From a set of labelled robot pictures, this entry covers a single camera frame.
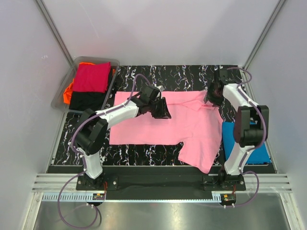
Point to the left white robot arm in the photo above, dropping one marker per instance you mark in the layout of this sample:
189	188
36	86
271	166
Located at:
93	126

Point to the pink t shirt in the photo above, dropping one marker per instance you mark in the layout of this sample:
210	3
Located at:
193	122

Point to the black marbled table mat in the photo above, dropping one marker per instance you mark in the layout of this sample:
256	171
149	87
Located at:
173	78

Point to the black t shirt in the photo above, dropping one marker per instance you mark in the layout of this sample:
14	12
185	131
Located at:
83	101

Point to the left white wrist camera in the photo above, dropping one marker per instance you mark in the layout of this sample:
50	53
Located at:
160	88

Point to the orange t shirt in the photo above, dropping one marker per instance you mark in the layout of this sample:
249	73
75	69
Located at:
68	93

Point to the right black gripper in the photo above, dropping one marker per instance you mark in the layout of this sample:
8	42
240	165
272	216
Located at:
216	103

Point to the magenta folded t shirt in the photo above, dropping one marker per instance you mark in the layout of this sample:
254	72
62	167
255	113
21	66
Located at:
92	77

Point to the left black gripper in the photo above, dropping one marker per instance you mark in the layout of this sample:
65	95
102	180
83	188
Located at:
164	114

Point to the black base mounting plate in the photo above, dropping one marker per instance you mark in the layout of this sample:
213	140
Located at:
159	180

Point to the blue folded t shirt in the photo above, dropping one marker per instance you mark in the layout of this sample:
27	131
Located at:
258	156

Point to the white slotted cable duct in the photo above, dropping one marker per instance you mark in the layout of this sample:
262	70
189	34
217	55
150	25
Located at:
143	198

